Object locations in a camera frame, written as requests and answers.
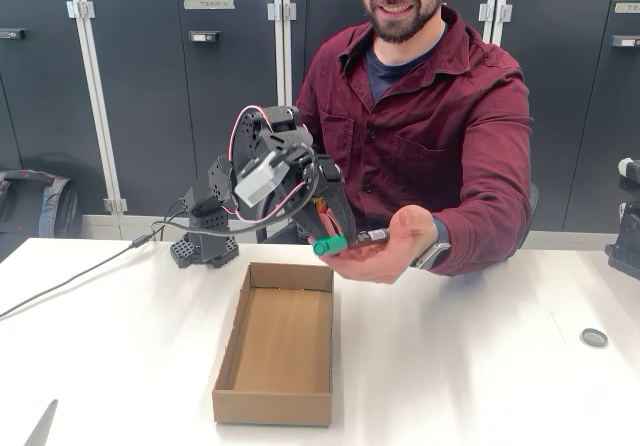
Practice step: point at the man in maroon shirt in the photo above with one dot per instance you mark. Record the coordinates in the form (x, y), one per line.
(425, 116)

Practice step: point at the person's left hand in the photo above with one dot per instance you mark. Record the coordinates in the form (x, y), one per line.
(390, 261)

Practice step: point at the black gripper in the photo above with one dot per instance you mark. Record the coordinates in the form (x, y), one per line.
(331, 185)

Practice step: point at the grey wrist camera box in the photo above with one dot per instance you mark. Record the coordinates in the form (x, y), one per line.
(257, 183)

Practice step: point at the green marker pen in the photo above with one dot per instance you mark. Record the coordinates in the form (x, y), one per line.
(330, 245)

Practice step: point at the grey black backpack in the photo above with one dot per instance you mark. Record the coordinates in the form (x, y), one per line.
(55, 206)

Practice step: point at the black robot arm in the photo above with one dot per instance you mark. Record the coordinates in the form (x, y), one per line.
(205, 246)

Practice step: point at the black idle robot arm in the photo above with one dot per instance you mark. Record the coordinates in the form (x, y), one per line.
(625, 246)

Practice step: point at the grey team label plate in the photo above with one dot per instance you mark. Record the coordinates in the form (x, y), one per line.
(209, 4)

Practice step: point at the open brown cardboard box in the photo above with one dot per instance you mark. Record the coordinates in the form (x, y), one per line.
(280, 346)

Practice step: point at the person's right hand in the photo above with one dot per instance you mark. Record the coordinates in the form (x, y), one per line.
(331, 226)

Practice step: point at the silver bottle cap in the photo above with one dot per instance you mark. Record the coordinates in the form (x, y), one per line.
(594, 337)

